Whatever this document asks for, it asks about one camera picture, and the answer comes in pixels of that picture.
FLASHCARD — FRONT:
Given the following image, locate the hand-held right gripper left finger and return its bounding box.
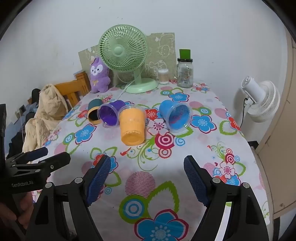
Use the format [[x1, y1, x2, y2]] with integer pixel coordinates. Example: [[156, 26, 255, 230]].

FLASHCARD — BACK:
[[25, 155, 112, 241]]

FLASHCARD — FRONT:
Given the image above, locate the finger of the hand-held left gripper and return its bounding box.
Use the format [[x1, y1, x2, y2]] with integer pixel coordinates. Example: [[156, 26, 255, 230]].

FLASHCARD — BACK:
[[6, 147, 49, 164], [10, 152, 71, 175]]

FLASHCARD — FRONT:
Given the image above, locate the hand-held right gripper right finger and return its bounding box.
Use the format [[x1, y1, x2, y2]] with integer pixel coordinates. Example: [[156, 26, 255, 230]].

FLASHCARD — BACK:
[[183, 155, 270, 241]]

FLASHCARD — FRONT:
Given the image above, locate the orange cup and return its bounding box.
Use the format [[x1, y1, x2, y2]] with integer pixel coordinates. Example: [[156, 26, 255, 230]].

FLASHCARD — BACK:
[[119, 105, 147, 146]]

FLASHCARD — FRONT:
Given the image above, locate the dark green cup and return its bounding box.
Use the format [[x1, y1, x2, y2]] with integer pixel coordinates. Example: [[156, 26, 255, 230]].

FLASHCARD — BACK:
[[87, 99, 104, 124]]

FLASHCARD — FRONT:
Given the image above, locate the purple cup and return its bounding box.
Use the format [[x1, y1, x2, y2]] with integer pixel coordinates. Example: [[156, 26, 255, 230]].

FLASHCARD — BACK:
[[97, 100, 126, 128]]

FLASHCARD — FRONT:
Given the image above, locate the blue cup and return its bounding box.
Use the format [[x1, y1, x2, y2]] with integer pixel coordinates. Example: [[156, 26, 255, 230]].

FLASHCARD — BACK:
[[159, 100, 193, 133]]

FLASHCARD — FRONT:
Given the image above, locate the person's left hand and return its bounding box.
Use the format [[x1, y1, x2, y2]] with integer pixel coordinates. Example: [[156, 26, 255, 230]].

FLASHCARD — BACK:
[[0, 191, 36, 225]]

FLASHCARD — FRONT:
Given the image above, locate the dark cloth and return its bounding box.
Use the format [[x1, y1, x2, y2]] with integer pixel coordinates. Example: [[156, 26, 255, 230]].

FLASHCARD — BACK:
[[9, 132, 26, 158]]

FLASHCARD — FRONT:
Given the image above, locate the beige cloth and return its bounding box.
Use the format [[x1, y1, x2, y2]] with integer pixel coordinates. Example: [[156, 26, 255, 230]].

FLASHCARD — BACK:
[[23, 84, 68, 153]]

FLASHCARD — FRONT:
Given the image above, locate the floral tablecloth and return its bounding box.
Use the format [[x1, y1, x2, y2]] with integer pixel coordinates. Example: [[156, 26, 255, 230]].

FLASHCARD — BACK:
[[32, 79, 271, 241]]

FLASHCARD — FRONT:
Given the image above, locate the wooden chair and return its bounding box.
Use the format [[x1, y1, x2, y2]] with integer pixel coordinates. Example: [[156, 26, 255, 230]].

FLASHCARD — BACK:
[[28, 71, 92, 109]]

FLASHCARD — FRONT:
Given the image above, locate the beige wooden door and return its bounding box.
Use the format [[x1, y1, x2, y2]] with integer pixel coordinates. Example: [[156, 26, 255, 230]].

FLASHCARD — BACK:
[[254, 28, 296, 220]]

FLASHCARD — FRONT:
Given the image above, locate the purple plush toy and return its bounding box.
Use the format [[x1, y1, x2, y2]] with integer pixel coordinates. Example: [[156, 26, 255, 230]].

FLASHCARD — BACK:
[[89, 57, 111, 94]]

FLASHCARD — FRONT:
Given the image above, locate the white clip fan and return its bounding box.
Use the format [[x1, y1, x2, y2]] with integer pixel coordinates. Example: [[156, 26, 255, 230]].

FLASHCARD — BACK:
[[240, 76, 281, 123]]

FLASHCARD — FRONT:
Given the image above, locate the glass jar black lid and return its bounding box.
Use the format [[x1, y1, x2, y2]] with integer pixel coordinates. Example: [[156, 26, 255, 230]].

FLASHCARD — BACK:
[[177, 58, 194, 88]]

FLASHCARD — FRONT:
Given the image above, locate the cotton swab container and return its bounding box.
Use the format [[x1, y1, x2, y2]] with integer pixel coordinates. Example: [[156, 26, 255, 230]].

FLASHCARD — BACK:
[[158, 69, 169, 84]]

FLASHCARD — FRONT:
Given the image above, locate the green desk fan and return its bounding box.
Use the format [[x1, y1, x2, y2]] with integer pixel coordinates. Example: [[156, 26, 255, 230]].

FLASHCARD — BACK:
[[99, 24, 159, 94]]

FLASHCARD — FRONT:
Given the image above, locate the black power cable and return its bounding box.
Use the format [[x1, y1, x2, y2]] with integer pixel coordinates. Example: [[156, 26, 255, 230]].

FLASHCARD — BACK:
[[239, 97, 249, 130]]

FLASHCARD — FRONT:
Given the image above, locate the white fan cable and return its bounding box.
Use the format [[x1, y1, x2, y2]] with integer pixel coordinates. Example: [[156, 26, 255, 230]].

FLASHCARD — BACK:
[[115, 74, 136, 102]]

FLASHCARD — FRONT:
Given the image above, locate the patterned wall paper sheet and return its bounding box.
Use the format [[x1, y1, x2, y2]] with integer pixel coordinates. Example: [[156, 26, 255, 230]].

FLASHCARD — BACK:
[[78, 32, 176, 80]]

